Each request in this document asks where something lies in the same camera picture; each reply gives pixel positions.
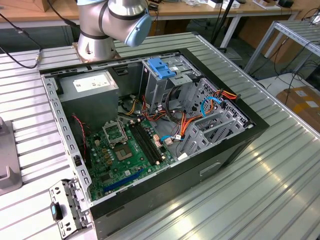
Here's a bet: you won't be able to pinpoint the orange red power wire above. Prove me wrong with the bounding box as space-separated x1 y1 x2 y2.
179 88 241 142

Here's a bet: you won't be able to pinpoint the metal disk bay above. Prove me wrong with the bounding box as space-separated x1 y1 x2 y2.
178 109 248 158

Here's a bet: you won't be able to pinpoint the black RAM slot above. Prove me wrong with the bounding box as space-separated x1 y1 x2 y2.
139 121 165 161
129 124 157 165
136 122 162 162
132 123 160 164

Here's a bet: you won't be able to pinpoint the metal optical drive cage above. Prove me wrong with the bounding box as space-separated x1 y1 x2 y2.
138 55 202 113

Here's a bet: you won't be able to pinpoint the green motherboard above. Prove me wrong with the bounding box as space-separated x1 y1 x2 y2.
84 119 176 201

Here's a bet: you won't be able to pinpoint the blue plastic drive latch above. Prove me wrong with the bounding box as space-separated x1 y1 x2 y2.
147 57 176 80

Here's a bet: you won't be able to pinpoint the CPU socket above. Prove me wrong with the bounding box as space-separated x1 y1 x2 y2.
114 144 134 162

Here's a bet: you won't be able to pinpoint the metal socket cover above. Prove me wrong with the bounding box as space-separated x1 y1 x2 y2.
101 120 127 148

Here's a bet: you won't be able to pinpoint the blue expansion slot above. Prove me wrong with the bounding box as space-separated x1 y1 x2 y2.
103 168 145 194

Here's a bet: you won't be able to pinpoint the black PC case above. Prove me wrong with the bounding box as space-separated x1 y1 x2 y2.
39 47 271 240

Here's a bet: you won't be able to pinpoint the grey power supply unit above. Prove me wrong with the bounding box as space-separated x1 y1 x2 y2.
58 69 120 133

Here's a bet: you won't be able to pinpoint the black tripod stand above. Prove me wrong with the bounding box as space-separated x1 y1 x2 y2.
209 0 236 53

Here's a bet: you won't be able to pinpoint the brown cardboard box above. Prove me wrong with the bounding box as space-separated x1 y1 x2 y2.
276 86 320 131

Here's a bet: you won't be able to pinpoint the grey parts rack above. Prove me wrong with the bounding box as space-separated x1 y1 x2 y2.
0 116 23 196

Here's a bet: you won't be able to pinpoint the wooden desk white legs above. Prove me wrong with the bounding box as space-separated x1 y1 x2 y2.
0 0 302 50

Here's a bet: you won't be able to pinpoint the red orange wire bundle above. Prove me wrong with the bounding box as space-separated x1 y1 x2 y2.
139 94 167 123

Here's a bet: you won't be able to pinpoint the pale blue data wire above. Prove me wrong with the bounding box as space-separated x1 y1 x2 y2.
159 134 186 144

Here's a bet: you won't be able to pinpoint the thick black cable bundle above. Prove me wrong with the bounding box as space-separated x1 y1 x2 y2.
165 84 187 126

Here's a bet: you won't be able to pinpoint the yellow black wire bundle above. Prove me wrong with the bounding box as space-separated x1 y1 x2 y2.
119 96 139 117

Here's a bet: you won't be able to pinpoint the red black twisted wire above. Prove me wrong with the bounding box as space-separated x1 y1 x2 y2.
71 113 89 161

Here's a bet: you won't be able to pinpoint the metal card retention bracket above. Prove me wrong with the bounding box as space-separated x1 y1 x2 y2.
48 178 93 238

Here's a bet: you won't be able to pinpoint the black cable metal connector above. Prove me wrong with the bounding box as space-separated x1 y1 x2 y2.
0 12 43 70

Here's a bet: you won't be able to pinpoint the aluminium frame slat table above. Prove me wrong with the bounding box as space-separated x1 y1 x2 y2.
243 19 320 73

